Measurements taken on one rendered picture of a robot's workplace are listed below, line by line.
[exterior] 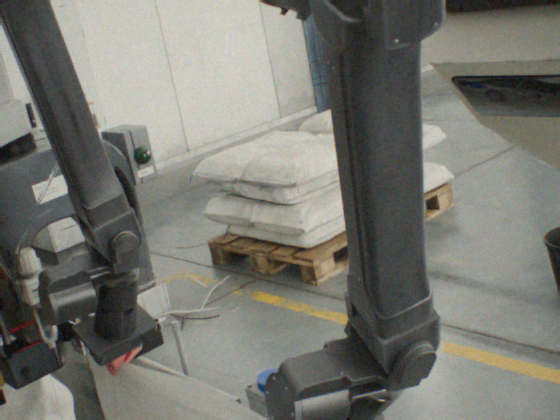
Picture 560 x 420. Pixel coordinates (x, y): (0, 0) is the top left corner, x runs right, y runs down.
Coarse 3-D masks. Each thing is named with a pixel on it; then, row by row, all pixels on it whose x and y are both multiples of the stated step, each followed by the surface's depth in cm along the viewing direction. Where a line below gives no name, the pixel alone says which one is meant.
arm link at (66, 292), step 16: (112, 240) 100; (128, 240) 100; (80, 256) 105; (96, 256) 105; (112, 256) 101; (128, 256) 101; (48, 272) 102; (64, 272) 101; (80, 272) 101; (96, 272) 102; (112, 272) 102; (48, 288) 100; (64, 288) 101; (80, 288) 102; (48, 304) 101; (64, 304) 100; (80, 304) 102; (96, 304) 103; (48, 320) 103; (64, 320) 102
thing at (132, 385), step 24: (96, 384) 124; (120, 384) 118; (144, 384) 110; (168, 384) 109; (192, 384) 105; (120, 408) 121; (144, 408) 113; (168, 408) 106; (192, 408) 101; (216, 408) 98; (240, 408) 98
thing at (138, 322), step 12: (96, 312) 108; (108, 312) 108; (120, 312) 107; (132, 312) 108; (144, 312) 115; (84, 324) 111; (96, 324) 110; (108, 324) 108; (120, 324) 108; (132, 324) 110; (144, 324) 113; (156, 324) 113; (84, 336) 110; (96, 336) 110; (108, 336) 109; (120, 336) 110; (132, 336) 111; (96, 348) 108; (108, 348) 109
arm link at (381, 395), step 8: (360, 384) 73; (368, 384) 73; (376, 384) 74; (352, 392) 72; (360, 392) 73; (368, 392) 73; (376, 392) 73; (384, 392) 74; (392, 392) 74; (400, 392) 75; (352, 400) 72; (360, 400) 74; (368, 400) 74; (376, 400) 73; (384, 400) 73; (392, 400) 74; (352, 408) 75; (360, 408) 75; (368, 408) 75; (376, 408) 74; (384, 408) 75; (352, 416) 76; (360, 416) 76; (368, 416) 76; (376, 416) 77
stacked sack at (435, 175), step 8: (424, 168) 459; (432, 168) 460; (440, 168) 461; (424, 176) 451; (432, 176) 453; (440, 176) 457; (448, 176) 461; (424, 184) 449; (432, 184) 454; (440, 184) 460; (424, 192) 451
